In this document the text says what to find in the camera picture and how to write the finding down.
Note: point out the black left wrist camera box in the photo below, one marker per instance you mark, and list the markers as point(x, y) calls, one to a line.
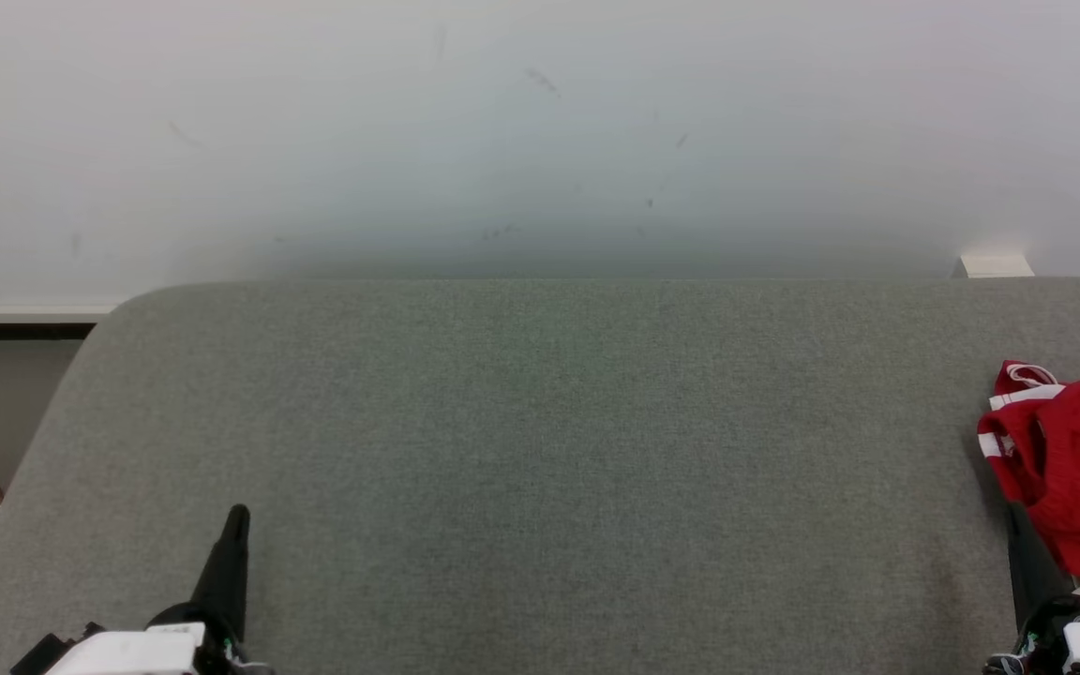
point(34, 658)

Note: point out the white wall box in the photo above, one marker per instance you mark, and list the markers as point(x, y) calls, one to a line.
point(997, 266)

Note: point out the black white baseboard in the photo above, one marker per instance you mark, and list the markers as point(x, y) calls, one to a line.
point(6, 328)

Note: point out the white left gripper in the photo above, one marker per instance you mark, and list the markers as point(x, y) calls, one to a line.
point(146, 652)

